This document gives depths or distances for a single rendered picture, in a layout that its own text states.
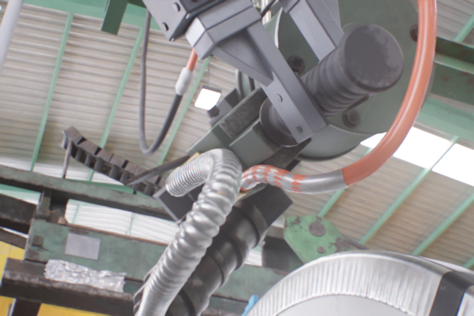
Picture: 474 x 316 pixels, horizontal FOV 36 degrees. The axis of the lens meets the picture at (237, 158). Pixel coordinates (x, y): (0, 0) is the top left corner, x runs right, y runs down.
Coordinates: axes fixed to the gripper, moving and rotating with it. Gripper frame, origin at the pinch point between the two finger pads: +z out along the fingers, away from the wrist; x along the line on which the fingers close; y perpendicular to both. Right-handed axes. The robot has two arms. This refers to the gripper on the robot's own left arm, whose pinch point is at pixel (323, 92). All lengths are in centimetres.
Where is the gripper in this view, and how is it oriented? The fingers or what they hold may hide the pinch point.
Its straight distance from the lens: 48.6
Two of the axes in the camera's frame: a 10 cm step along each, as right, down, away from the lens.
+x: -7.8, 4.9, -4.0
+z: 5.4, 8.4, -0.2
